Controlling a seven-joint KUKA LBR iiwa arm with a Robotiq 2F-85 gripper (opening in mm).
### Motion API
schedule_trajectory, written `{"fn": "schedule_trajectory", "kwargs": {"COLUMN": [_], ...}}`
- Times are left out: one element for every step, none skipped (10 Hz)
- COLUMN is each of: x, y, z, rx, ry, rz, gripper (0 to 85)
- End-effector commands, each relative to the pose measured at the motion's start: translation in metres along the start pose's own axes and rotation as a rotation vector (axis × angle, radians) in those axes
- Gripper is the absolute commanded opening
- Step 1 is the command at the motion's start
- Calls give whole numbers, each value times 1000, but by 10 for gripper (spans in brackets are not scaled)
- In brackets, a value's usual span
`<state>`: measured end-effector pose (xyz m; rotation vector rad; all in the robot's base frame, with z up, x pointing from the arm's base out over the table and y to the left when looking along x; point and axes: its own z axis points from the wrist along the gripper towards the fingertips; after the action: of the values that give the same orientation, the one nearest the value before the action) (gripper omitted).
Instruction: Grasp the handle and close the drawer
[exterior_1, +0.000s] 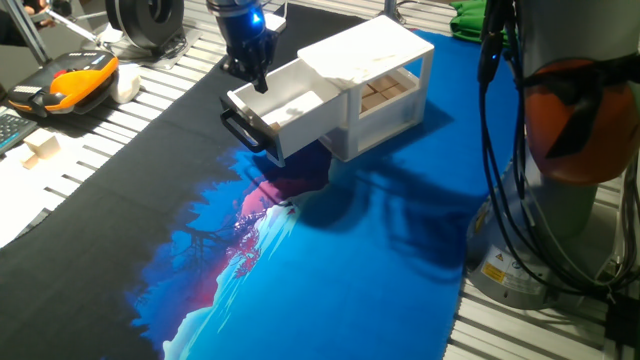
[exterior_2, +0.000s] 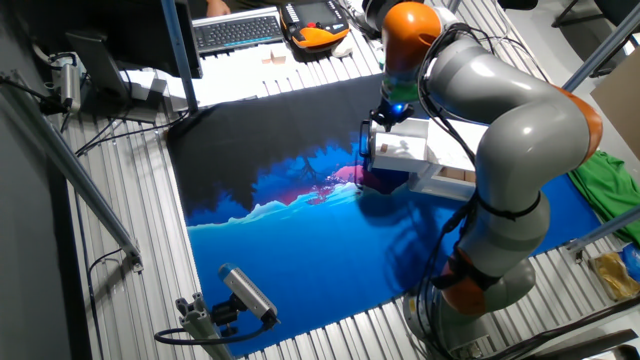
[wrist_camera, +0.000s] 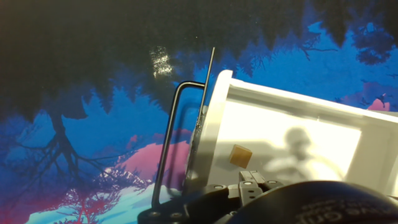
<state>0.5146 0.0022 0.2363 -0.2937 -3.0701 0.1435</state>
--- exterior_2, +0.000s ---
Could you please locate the grey mounted camera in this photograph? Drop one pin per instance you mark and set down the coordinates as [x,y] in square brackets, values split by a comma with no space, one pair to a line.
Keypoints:
[70,85]

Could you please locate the blue landscape printed mat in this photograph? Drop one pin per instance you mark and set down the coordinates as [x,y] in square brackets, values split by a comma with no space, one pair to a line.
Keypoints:
[310,260]

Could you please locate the white paper sheet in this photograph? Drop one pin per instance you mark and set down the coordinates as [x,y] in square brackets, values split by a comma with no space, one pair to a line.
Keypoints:
[235,80]

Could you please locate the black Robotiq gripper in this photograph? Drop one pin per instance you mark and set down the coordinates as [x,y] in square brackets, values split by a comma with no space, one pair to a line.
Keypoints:
[398,111]

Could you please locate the black computer keyboard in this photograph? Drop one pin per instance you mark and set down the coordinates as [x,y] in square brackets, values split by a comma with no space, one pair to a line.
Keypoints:
[235,32]

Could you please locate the white cabinet frame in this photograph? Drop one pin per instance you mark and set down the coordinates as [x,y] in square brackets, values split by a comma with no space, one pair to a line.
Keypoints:
[440,190]

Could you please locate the aluminium frame post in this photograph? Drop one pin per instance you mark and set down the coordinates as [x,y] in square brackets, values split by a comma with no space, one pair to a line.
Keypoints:
[452,4]
[179,55]

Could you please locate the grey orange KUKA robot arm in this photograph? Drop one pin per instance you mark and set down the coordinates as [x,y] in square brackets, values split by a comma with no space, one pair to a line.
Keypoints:
[525,130]

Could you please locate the grey monitor stand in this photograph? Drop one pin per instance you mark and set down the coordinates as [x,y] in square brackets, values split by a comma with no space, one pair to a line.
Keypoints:
[100,65]

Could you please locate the large pale wooden block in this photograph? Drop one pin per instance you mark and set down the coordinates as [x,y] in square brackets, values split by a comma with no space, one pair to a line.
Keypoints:
[278,57]

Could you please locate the short aluminium extrusion bracket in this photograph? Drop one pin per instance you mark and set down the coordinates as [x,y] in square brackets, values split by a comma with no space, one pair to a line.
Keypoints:
[200,325]

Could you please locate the orange black teach pendant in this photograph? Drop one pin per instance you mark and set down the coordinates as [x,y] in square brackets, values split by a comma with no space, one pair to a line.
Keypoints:
[320,37]

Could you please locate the person's hand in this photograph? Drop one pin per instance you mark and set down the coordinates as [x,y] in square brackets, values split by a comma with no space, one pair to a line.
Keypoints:
[219,7]

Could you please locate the brown cardboard sheet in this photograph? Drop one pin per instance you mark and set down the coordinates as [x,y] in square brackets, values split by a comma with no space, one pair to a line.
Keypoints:
[620,110]

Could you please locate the green cloth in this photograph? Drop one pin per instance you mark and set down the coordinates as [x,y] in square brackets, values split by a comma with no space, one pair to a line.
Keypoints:
[605,190]

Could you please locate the white plastic object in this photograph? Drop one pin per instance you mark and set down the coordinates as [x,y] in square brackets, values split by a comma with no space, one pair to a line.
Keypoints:
[343,48]

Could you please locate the yellow plastic bag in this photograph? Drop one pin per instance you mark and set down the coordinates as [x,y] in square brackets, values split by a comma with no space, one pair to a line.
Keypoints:
[612,275]

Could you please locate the black computer monitor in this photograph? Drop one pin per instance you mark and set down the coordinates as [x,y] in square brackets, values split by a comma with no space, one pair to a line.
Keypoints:
[100,30]

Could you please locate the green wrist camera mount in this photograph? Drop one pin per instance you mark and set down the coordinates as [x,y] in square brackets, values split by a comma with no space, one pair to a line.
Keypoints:
[402,92]

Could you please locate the grey camera with blue end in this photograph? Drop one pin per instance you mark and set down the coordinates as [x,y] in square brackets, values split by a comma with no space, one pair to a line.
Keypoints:
[247,292]

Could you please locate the blue plastic bag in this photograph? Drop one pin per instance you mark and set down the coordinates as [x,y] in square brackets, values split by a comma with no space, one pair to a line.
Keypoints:
[632,262]

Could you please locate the long aluminium beam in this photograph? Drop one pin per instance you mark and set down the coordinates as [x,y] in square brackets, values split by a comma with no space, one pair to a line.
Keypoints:
[600,50]
[605,227]
[75,165]

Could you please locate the black chair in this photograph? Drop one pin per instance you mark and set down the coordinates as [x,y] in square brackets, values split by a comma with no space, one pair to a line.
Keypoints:
[617,7]

